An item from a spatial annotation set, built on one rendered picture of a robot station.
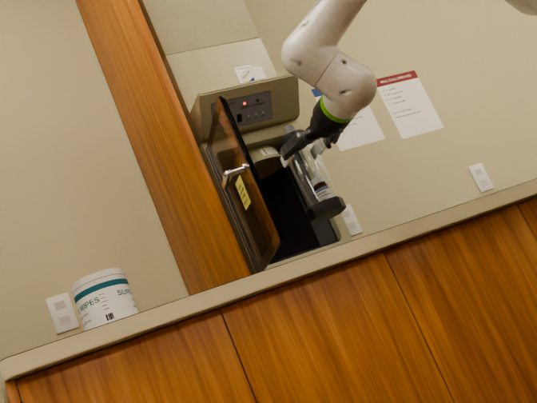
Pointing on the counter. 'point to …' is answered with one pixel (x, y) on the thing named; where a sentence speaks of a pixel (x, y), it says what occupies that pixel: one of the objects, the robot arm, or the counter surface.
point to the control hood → (280, 85)
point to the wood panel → (164, 145)
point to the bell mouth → (265, 160)
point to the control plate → (250, 108)
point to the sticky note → (243, 193)
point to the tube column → (196, 24)
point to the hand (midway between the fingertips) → (301, 154)
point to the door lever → (231, 175)
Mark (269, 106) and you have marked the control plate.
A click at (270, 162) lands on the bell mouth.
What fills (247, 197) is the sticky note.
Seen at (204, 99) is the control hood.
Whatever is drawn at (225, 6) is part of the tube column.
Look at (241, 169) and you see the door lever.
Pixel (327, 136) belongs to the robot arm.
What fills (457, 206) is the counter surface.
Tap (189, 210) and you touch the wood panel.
